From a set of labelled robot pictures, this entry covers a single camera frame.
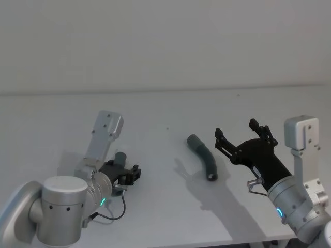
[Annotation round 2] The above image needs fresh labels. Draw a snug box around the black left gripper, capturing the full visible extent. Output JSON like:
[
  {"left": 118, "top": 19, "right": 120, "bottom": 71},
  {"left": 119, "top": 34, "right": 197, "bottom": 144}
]
[{"left": 99, "top": 159, "right": 142, "bottom": 188}]

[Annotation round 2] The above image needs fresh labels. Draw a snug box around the thin dark left gripper cable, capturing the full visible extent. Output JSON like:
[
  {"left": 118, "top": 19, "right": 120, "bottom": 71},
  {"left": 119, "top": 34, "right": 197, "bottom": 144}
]
[{"left": 82, "top": 180, "right": 127, "bottom": 228}]

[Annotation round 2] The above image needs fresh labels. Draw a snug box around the thin dark right gripper cable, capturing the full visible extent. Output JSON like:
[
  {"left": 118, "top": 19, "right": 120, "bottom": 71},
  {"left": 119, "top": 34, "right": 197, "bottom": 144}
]
[{"left": 247, "top": 177, "right": 270, "bottom": 197}]

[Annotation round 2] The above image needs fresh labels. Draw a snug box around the short grey pipe fitting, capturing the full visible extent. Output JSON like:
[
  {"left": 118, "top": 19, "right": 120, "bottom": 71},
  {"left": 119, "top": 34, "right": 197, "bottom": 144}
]
[{"left": 114, "top": 152, "right": 128, "bottom": 170}]

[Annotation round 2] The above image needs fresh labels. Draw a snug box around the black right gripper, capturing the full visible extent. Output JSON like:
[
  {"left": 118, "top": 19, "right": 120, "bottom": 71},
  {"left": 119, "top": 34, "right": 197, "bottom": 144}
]
[{"left": 214, "top": 118, "right": 294, "bottom": 193}]

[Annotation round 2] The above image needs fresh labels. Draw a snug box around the curved dark grey pipe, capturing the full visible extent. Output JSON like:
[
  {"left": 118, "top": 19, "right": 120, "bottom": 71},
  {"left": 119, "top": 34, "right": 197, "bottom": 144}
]
[{"left": 186, "top": 134, "right": 219, "bottom": 182}]

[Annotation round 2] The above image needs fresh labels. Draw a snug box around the thin dark gripper cable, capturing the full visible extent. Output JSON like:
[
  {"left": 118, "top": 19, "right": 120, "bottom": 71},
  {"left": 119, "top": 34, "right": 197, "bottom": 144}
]
[
  {"left": 82, "top": 180, "right": 127, "bottom": 228},
  {"left": 247, "top": 177, "right": 270, "bottom": 197}
]

